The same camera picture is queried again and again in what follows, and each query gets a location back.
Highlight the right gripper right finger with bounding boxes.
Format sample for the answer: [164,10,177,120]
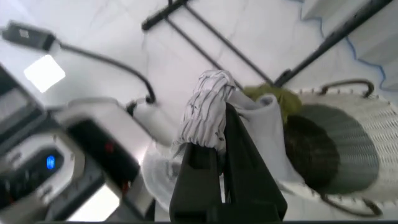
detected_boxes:
[222,103,288,222]

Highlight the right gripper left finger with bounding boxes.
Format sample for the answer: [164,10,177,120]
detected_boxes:
[169,142,223,222]

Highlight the pale grey shorts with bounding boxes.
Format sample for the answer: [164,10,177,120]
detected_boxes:
[141,70,307,215]

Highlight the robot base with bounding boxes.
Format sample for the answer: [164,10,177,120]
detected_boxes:
[0,63,156,222]

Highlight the white laundry basket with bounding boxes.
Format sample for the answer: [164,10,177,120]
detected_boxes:
[278,79,398,218]

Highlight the black clothes rack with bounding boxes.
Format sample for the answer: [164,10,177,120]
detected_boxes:
[141,0,394,90]

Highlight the green garment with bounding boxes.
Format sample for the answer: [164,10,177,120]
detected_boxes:
[242,83,302,124]

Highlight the white curtain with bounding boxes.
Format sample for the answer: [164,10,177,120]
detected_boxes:
[301,0,398,91]

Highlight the black cable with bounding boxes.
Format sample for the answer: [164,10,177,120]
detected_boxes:
[1,20,157,116]

